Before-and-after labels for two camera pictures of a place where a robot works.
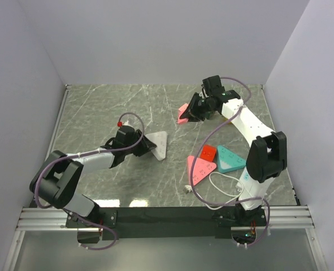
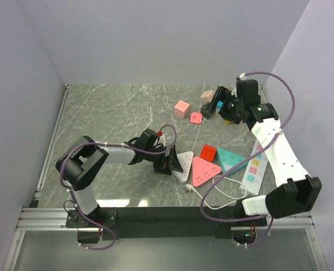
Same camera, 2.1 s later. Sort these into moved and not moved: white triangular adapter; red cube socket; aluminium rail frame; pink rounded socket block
Moved: white triangular adapter
Not moved: aluminium rail frame; red cube socket; pink rounded socket block
